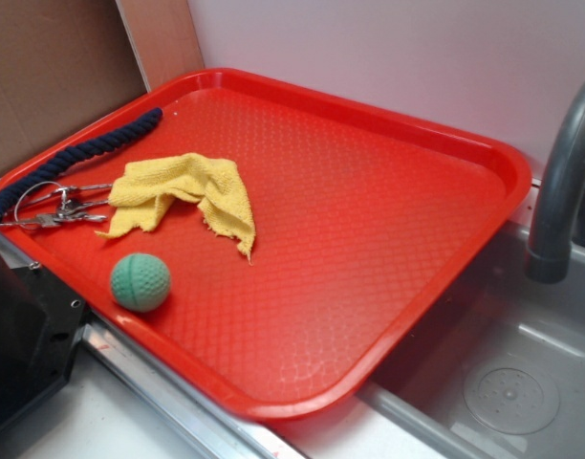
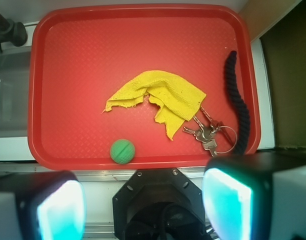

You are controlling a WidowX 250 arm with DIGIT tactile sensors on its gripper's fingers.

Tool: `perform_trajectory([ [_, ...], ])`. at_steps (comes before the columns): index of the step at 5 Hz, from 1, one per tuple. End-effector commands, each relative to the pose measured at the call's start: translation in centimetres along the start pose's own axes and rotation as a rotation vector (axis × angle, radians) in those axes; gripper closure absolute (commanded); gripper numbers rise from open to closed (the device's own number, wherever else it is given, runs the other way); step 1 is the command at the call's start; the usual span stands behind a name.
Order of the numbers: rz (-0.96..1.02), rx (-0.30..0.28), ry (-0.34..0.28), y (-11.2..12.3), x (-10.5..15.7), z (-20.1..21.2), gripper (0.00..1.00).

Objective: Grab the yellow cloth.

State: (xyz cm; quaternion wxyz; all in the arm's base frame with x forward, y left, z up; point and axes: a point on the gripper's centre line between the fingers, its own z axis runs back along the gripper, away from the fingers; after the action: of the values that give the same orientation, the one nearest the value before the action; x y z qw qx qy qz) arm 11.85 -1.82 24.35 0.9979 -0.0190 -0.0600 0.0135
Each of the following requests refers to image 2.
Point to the metal sink basin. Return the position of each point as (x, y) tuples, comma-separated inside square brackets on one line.
[(14, 92)]

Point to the green ball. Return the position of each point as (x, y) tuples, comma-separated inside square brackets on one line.
[(122, 151)]

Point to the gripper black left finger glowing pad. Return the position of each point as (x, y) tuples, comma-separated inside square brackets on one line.
[(42, 206)]

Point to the red plastic tray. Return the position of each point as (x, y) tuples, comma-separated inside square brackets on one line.
[(81, 56)]

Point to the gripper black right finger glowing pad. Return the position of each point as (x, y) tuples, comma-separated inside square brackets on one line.
[(261, 196)]

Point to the silver key bunch with ring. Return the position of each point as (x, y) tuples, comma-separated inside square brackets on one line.
[(206, 134)]

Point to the yellow cloth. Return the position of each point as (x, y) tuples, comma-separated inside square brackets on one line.
[(178, 99)]

